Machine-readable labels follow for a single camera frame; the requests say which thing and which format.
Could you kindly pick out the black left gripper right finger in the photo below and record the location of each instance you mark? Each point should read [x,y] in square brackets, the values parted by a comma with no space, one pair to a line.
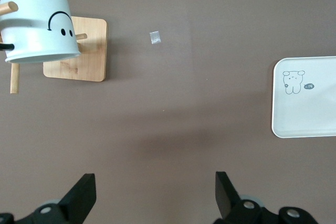
[249,213]

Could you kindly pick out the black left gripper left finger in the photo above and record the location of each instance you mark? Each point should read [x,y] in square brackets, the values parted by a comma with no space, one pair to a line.
[52,213]

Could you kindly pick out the white smiley face cup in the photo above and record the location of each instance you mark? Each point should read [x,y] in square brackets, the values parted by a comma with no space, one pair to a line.
[36,37]

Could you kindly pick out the beige rabbit print tray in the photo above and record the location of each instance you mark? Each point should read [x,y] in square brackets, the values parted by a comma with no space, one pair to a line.
[309,113]

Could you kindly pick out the wooden cup stand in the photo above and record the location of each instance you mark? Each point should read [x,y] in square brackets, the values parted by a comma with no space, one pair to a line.
[86,58]

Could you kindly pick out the brown table cover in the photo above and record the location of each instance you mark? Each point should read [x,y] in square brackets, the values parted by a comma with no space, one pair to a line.
[168,103]

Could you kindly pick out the clear tape piece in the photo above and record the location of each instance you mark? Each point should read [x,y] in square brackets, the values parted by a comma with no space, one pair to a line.
[155,37]

